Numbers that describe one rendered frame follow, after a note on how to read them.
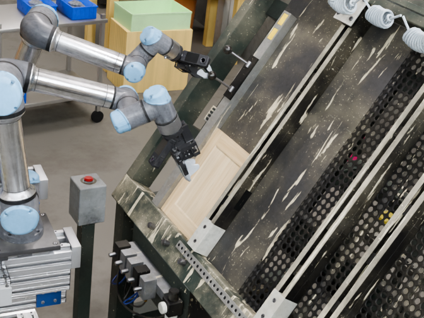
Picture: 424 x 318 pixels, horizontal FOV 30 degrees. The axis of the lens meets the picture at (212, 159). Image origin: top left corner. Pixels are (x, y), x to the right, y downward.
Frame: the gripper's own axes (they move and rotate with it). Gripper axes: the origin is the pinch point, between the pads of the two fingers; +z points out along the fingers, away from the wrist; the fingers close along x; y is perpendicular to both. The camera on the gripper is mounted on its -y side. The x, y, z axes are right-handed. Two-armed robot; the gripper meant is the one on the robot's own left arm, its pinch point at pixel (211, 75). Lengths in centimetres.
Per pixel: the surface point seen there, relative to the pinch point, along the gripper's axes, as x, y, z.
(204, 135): 22.9, 1.0, 9.3
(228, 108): 9.4, -4.8, 10.9
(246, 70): -6.6, -9.1, 8.3
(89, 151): 20, 234, 112
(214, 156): 30.0, -6.9, 11.6
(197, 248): 67, -23, 6
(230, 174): 35.7, -19.5, 11.5
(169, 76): -77, 295, 195
